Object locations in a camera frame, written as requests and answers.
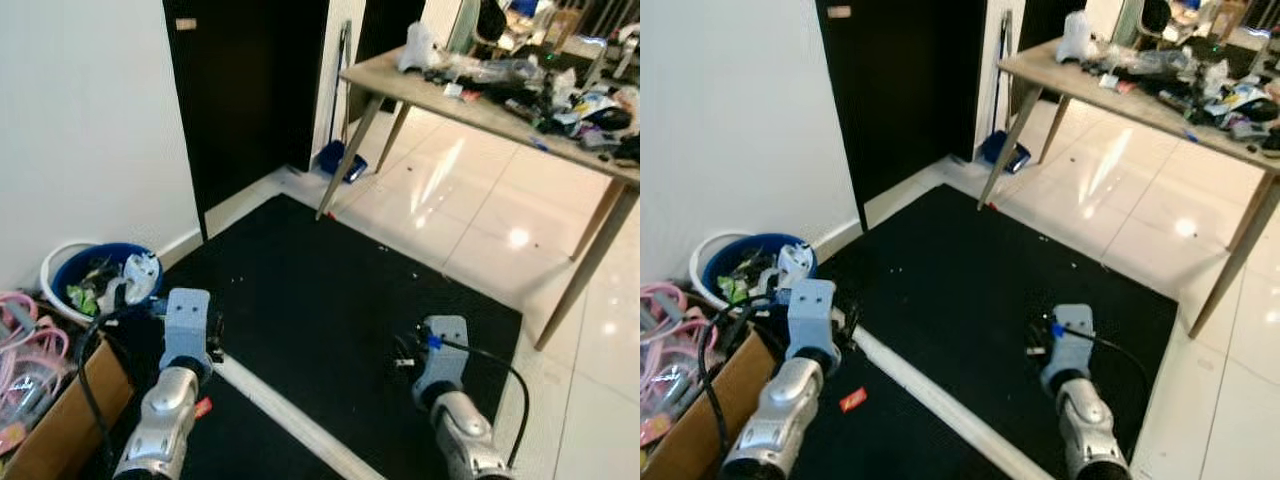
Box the brown cardboard box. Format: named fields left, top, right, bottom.
left=644, top=323, right=778, bottom=480
left=0, top=338, right=138, bottom=480

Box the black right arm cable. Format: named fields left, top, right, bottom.
left=439, top=337, right=532, bottom=468
left=1063, top=324, right=1154, bottom=433

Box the crumpled white plastic bag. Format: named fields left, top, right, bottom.
left=774, top=242, right=817, bottom=298
left=119, top=251, right=162, bottom=307

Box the pink plastic frame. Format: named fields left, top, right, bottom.
left=640, top=281, right=718, bottom=443
left=0, top=289, right=73, bottom=453

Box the black door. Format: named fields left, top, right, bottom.
left=162, top=0, right=332, bottom=242
left=814, top=0, right=987, bottom=232

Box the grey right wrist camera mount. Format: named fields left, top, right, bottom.
left=1044, top=303, right=1097, bottom=387
left=417, top=315, right=472, bottom=398

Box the wooden table with tapered legs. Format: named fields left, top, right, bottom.
left=317, top=44, right=641, bottom=352
left=977, top=38, right=1280, bottom=342

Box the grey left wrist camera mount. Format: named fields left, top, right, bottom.
left=162, top=287, right=214, bottom=373
left=786, top=278, right=842, bottom=365

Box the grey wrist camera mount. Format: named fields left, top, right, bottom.
left=162, top=287, right=214, bottom=373
left=1044, top=303, right=1097, bottom=387
left=786, top=278, right=842, bottom=365
left=417, top=315, right=472, bottom=398

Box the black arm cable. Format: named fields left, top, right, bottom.
left=697, top=293, right=792, bottom=463
left=74, top=304, right=167, bottom=463
left=439, top=337, right=532, bottom=468
left=1063, top=324, right=1154, bottom=433

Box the white plastic basin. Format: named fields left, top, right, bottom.
left=689, top=231, right=753, bottom=313
left=39, top=239, right=103, bottom=328

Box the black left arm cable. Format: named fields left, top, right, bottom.
left=697, top=293, right=792, bottom=463
left=74, top=304, right=167, bottom=463

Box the blue round rubbish bin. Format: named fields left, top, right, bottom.
left=699, top=232, right=818, bottom=309
left=49, top=241, right=165, bottom=323

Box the blue dustpan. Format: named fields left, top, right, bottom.
left=979, top=129, right=1032, bottom=177
left=317, top=139, right=369, bottom=185

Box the large black floor mat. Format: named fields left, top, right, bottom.
left=813, top=184, right=1180, bottom=480
left=148, top=192, right=524, bottom=480

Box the clear plastic bag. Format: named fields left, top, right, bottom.
left=444, top=54, right=547, bottom=87
left=1109, top=47, right=1197, bottom=80

